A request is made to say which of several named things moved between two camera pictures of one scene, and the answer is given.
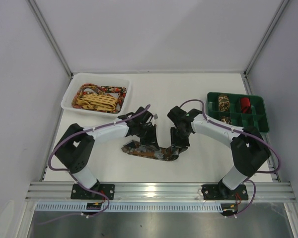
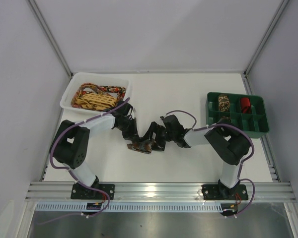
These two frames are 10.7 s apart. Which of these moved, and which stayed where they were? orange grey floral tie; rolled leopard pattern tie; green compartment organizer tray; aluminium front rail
Moved: orange grey floral tie
Stayed: aluminium front rail; rolled leopard pattern tie; green compartment organizer tray
